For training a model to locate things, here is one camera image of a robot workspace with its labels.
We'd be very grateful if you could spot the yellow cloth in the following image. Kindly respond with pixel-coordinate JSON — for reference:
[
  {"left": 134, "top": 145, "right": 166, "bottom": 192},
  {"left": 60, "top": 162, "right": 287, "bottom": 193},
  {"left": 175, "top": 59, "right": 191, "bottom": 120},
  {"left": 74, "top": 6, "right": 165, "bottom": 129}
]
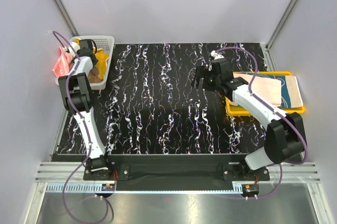
[{"left": 74, "top": 37, "right": 110, "bottom": 84}]

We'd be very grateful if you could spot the peach towel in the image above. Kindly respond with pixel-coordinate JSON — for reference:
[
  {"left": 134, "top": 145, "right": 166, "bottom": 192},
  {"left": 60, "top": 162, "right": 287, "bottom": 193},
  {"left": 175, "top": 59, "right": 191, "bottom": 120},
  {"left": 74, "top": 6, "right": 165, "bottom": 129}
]
[{"left": 231, "top": 73, "right": 283, "bottom": 108}]

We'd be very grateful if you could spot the teal beige Doraemon towel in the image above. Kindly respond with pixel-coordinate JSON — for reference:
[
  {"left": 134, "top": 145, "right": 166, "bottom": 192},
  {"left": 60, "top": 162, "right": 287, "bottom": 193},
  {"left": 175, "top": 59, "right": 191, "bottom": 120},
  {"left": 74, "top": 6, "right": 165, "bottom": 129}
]
[{"left": 234, "top": 71, "right": 303, "bottom": 109}]

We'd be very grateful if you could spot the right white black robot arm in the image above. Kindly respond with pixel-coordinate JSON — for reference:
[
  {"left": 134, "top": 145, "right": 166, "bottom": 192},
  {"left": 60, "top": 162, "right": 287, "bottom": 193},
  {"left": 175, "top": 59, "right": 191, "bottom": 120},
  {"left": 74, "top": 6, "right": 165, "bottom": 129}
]
[{"left": 191, "top": 59, "right": 308, "bottom": 180}]

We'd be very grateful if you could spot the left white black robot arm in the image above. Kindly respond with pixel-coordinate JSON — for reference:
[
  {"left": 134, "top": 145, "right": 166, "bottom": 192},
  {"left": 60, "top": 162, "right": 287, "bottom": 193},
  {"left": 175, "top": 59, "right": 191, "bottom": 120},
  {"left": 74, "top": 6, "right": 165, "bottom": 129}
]
[{"left": 58, "top": 39, "right": 114, "bottom": 180}]

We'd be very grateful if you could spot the white plastic basket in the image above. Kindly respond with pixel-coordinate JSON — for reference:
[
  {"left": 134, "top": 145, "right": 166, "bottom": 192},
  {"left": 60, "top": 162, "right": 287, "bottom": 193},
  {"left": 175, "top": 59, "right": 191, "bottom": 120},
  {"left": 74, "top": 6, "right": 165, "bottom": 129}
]
[{"left": 55, "top": 35, "right": 114, "bottom": 90}]

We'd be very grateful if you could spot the pink striped cloth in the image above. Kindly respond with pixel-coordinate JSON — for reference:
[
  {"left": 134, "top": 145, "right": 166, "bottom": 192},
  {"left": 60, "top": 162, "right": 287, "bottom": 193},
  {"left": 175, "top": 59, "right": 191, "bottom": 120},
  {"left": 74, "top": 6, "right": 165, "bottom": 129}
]
[{"left": 52, "top": 46, "right": 74, "bottom": 78}]

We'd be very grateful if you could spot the yellow plastic tray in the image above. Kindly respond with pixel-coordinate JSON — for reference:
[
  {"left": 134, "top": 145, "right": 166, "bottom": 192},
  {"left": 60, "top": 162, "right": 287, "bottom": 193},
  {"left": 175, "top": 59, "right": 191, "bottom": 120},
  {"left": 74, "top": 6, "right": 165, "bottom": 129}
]
[{"left": 225, "top": 71, "right": 306, "bottom": 117}]

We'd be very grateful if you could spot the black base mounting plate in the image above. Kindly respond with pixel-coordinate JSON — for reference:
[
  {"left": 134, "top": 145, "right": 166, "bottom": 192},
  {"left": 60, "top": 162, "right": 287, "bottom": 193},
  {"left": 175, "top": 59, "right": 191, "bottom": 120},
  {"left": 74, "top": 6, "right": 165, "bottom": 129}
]
[{"left": 88, "top": 154, "right": 270, "bottom": 193}]

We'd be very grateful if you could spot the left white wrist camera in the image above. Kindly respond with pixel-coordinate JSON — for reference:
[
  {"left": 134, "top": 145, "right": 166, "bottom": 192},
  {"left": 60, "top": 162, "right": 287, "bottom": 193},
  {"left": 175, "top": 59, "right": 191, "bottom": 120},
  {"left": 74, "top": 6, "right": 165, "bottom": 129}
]
[{"left": 64, "top": 42, "right": 80, "bottom": 56}]

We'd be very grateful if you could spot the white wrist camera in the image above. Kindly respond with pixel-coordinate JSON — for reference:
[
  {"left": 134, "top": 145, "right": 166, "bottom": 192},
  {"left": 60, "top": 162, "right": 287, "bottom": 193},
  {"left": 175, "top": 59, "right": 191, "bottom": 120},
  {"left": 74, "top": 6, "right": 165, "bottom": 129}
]
[
  {"left": 64, "top": 42, "right": 80, "bottom": 56},
  {"left": 211, "top": 51, "right": 225, "bottom": 61}
]

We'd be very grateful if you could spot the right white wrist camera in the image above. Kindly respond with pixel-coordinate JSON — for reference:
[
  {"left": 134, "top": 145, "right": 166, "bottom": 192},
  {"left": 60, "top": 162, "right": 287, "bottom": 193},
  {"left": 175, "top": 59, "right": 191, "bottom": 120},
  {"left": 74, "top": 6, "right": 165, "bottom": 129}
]
[{"left": 211, "top": 51, "right": 225, "bottom": 61}]

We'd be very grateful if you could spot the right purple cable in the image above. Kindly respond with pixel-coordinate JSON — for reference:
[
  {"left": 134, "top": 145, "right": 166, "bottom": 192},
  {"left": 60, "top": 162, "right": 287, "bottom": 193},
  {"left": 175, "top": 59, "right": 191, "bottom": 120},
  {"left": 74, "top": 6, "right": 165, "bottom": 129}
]
[{"left": 215, "top": 47, "right": 309, "bottom": 200}]

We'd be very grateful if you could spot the purple cable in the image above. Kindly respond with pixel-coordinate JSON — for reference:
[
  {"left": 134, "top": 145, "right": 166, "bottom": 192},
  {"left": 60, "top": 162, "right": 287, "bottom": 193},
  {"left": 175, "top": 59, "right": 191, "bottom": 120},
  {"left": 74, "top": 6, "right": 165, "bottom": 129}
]
[
  {"left": 215, "top": 47, "right": 309, "bottom": 200},
  {"left": 52, "top": 30, "right": 114, "bottom": 222}
]

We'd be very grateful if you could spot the left aluminium frame post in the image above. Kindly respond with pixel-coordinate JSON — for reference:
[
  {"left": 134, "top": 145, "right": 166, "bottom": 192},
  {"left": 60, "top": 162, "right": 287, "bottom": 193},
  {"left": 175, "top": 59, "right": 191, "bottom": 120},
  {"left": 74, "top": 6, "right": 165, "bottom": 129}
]
[{"left": 52, "top": 0, "right": 79, "bottom": 36}]

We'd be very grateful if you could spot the aluminium frame post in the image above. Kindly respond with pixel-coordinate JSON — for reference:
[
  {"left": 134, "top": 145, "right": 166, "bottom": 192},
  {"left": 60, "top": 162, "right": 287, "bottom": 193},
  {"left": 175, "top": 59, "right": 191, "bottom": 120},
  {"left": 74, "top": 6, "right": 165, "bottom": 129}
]
[
  {"left": 52, "top": 0, "right": 79, "bottom": 36},
  {"left": 265, "top": 0, "right": 316, "bottom": 50}
]

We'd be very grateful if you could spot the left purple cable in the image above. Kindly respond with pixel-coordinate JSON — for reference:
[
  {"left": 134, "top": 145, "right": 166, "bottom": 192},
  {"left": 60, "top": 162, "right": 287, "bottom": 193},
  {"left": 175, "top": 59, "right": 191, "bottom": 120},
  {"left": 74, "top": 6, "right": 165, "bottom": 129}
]
[{"left": 52, "top": 30, "right": 114, "bottom": 222}]

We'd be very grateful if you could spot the right aluminium frame post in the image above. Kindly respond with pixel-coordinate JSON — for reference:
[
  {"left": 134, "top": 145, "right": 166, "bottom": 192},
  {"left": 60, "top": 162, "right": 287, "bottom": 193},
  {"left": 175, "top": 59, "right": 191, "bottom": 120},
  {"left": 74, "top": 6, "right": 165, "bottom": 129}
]
[{"left": 265, "top": 0, "right": 316, "bottom": 50}]

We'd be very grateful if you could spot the aluminium front rail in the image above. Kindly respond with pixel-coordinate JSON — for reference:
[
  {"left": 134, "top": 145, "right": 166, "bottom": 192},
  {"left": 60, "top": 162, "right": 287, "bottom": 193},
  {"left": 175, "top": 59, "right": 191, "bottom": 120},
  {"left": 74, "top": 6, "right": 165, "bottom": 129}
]
[{"left": 35, "top": 162, "right": 320, "bottom": 194}]

